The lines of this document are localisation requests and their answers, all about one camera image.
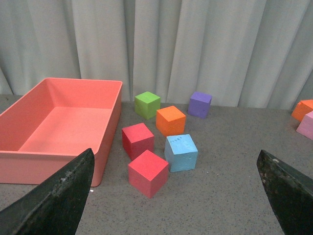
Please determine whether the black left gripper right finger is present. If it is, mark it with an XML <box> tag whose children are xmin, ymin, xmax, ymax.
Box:
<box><xmin>257</xmin><ymin>150</ymin><xmax>313</xmax><ymax>235</ymax></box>

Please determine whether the purple foam block at back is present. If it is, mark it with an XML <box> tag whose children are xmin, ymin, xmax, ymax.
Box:
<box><xmin>188</xmin><ymin>92</ymin><xmax>212</xmax><ymax>119</ymax></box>

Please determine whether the light blue dented foam block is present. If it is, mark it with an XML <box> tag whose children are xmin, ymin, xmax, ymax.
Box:
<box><xmin>164</xmin><ymin>134</ymin><xmax>198</xmax><ymax>172</ymax></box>

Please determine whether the red foam block in front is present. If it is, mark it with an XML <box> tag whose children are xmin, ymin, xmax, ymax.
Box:
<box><xmin>128</xmin><ymin>150</ymin><xmax>169</xmax><ymax>198</ymax></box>

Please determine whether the orange foam block near bin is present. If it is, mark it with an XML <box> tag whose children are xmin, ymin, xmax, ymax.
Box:
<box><xmin>291</xmin><ymin>99</ymin><xmax>313</xmax><ymax>122</ymax></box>

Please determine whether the orange foam block near green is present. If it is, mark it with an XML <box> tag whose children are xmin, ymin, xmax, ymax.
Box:
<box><xmin>156</xmin><ymin>106</ymin><xmax>186</xmax><ymax>137</ymax></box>

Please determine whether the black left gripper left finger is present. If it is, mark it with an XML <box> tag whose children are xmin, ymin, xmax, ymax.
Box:
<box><xmin>0</xmin><ymin>148</ymin><xmax>94</xmax><ymax>235</ymax></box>

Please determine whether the grey curtain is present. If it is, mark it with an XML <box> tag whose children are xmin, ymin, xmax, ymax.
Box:
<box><xmin>0</xmin><ymin>0</ymin><xmax>313</xmax><ymax>109</ymax></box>

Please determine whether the pink plastic bin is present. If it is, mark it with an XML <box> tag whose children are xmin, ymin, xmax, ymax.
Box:
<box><xmin>0</xmin><ymin>78</ymin><xmax>122</xmax><ymax>187</ymax></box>

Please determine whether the pink foam block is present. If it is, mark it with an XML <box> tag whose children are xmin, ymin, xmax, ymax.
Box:
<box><xmin>296</xmin><ymin>111</ymin><xmax>313</xmax><ymax>140</ymax></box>

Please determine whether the dark red foam block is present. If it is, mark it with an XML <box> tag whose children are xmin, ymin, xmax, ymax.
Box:
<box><xmin>122</xmin><ymin>123</ymin><xmax>155</xmax><ymax>161</ymax></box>

